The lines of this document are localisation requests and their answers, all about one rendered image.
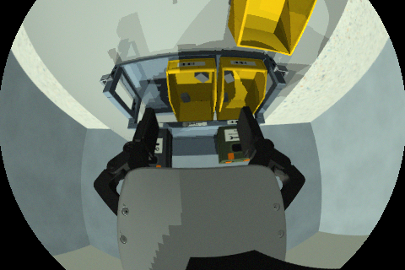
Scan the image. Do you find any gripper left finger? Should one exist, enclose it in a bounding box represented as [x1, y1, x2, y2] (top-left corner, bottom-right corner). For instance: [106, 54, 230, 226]
[94, 107, 159, 216]

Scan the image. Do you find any black case with handle cutout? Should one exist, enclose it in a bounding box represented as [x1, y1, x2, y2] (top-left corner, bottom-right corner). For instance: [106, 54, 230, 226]
[148, 129, 172, 167]

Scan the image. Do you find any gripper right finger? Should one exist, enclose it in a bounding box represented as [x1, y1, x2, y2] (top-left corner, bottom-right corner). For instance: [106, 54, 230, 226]
[236, 106, 305, 211]

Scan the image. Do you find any dark green case with handle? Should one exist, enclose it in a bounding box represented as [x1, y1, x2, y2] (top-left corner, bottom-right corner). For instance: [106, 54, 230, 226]
[217, 126, 250, 164]

